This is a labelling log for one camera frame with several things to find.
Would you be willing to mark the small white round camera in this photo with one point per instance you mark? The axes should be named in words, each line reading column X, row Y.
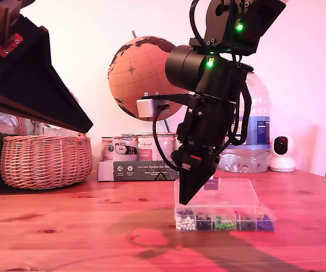
column 281, row 158

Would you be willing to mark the grey cardboard can tray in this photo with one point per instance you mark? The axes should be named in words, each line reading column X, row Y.
column 134, row 170

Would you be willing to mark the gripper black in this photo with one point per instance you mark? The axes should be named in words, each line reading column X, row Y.
column 208, row 127

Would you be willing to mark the white paper carton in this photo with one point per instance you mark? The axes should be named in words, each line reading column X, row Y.
column 55, row 132

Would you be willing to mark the large clear water bottle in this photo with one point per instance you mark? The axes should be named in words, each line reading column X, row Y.
column 259, row 113

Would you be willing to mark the tin can white label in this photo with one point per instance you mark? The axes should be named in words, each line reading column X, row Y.
column 177, row 144

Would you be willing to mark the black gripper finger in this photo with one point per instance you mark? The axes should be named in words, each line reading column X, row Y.
column 38, row 118
column 38, row 79

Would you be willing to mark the tin can black logo label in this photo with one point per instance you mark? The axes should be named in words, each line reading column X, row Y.
column 117, row 150

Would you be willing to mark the clear plastic pin organiser box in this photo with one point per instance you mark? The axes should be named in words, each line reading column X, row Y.
column 236, row 195

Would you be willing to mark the wrist camera box grey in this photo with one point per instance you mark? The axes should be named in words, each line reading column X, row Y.
column 148, row 107
column 15, row 3

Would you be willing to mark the cork globe on metal stand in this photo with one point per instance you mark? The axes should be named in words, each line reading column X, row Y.
column 134, row 73

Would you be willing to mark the tin can pink label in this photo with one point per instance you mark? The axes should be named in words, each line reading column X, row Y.
column 145, row 150

